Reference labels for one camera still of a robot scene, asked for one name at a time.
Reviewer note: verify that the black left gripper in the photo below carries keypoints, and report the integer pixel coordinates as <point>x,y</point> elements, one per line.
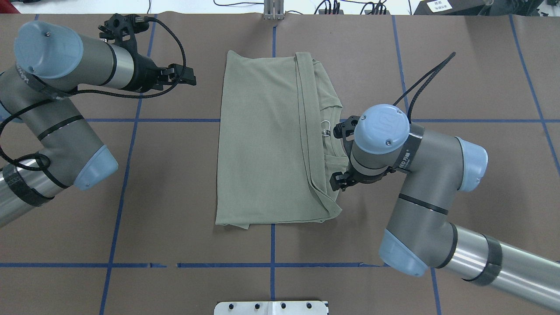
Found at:
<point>144,73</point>

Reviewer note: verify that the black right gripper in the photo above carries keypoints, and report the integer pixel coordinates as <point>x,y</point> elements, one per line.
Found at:
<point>337,181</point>

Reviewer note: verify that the olive green long-sleeve shirt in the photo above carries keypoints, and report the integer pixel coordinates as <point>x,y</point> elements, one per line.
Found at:
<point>276,150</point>

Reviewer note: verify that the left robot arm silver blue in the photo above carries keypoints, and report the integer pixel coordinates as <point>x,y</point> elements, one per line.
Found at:
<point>51,62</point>

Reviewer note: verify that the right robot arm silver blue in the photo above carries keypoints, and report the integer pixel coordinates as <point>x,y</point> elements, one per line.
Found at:
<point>419,235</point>

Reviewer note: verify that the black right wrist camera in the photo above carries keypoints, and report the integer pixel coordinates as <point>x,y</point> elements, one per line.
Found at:
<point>345,128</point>

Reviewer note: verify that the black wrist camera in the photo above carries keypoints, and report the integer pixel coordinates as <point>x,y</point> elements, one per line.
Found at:
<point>122,29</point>
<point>345,128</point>

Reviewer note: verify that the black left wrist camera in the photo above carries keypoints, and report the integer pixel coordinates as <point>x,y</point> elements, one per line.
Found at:
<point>122,29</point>

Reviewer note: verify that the aluminium frame post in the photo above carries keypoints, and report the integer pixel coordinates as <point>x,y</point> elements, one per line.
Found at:
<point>273,10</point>

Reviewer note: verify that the white camera pedestal column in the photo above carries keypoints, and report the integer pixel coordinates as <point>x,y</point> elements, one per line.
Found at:
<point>272,308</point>

